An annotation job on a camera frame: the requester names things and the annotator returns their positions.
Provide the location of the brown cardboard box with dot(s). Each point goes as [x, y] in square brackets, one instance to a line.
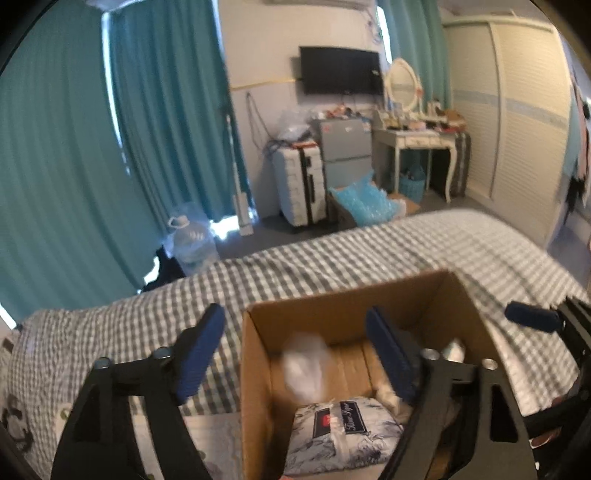
[332, 314]

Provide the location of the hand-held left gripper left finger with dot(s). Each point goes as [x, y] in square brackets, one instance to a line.
[203, 353]

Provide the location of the hanging clothes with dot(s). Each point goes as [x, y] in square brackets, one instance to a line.
[579, 138]

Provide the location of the cardboard box with bubble wrap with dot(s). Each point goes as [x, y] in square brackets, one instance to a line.
[369, 201]

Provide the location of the white suitcase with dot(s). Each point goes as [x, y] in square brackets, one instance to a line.
[298, 182]

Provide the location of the teal curtain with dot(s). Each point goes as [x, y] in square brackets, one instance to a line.
[411, 37]
[69, 161]

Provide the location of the white soft item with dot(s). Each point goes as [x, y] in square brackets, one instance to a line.
[455, 351]

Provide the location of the bed with checked sheet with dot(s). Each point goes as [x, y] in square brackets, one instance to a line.
[323, 258]

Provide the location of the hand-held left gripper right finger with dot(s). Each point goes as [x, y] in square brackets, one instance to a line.
[390, 360]

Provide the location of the floral wrapped soft pack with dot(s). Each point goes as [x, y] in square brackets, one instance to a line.
[341, 434]

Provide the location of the white dressing table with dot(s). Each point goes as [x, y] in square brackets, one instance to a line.
[415, 138]

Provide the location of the white slatted wardrobe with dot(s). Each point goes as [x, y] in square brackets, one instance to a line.
[508, 110]

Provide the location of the white mop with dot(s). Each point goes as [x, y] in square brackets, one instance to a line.
[238, 184]

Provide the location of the white oval mirror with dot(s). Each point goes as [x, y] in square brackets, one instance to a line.
[402, 83]

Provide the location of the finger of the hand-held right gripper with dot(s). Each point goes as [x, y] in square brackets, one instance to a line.
[531, 316]

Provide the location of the teal basket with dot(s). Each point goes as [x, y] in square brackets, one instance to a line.
[412, 182]

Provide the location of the falling clear plastic bag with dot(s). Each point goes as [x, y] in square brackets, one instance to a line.
[302, 369]

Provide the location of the large clear water bottle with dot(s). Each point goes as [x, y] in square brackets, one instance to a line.
[191, 242]

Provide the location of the grey mini fridge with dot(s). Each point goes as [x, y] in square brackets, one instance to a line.
[344, 147]

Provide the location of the black wall television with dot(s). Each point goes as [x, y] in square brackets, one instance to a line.
[340, 70]

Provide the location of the black chair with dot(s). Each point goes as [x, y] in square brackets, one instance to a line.
[161, 274]

